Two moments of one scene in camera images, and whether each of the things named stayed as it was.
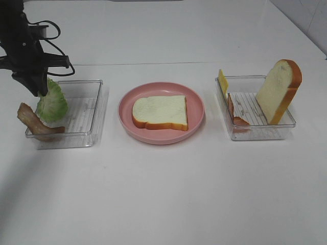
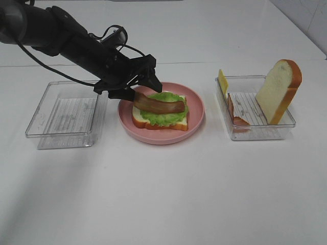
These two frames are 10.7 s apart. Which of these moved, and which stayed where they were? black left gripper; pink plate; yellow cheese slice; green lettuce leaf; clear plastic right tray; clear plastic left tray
Moved: black left gripper; green lettuce leaf
Stayed: yellow cheese slice; pink plate; clear plastic left tray; clear plastic right tray
